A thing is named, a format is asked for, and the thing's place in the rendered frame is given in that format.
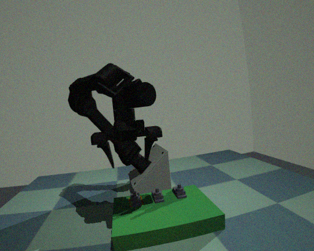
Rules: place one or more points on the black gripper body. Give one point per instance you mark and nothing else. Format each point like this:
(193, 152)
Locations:
(101, 138)

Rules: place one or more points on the green flat plate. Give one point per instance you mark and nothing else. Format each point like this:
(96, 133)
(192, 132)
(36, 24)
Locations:
(164, 217)

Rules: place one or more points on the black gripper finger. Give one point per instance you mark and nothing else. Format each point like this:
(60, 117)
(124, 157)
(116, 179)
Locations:
(147, 145)
(106, 148)

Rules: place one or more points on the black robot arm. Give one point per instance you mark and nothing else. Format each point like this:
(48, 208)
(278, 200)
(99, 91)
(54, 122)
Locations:
(126, 95)

